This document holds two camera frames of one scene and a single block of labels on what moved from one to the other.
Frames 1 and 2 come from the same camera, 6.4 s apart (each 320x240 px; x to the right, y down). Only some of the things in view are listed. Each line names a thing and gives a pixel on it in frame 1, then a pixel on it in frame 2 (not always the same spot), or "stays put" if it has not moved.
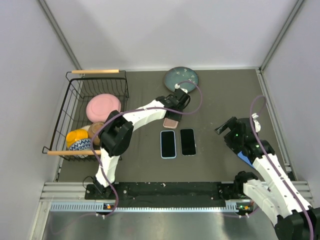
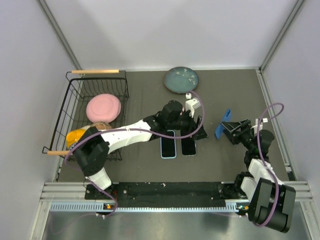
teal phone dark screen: [188, 144] stays put
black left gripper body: [176, 116] → [186, 125]
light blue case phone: [168, 144] stays put
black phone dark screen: [168, 144] stays put
